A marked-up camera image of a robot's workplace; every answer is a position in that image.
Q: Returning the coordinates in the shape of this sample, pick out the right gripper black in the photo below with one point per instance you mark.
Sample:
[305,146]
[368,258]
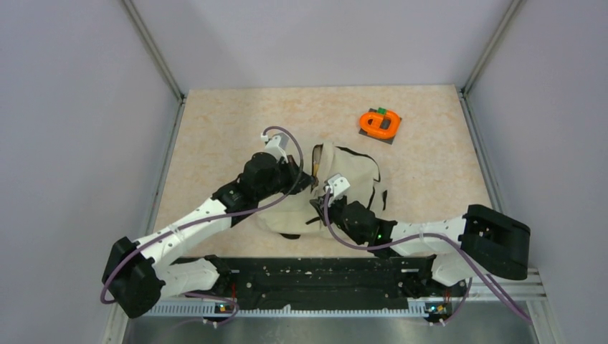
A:
[320,204]

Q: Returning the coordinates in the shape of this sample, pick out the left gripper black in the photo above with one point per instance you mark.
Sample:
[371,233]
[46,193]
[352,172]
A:
[292,170]

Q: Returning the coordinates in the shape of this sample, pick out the beige canvas student bag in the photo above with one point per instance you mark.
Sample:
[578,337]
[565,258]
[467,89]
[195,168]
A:
[347,174]

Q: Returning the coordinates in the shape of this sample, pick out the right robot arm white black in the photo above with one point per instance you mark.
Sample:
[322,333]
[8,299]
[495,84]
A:
[482,242]

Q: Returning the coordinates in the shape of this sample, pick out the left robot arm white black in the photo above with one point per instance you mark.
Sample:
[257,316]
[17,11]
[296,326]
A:
[141,272]

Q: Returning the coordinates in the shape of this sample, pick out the orange tape dispenser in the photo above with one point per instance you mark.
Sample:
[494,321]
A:
[380,124]

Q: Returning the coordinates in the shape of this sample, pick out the black square pad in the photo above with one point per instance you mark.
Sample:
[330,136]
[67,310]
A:
[392,138]

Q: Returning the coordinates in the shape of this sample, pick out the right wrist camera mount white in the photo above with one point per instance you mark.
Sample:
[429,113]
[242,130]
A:
[336,186]

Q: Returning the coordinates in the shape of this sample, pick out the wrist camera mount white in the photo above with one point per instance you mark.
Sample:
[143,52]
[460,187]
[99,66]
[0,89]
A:
[275,146]
[336,186]

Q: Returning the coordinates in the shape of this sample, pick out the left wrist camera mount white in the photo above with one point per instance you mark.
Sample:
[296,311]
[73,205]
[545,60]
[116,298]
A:
[275,146]

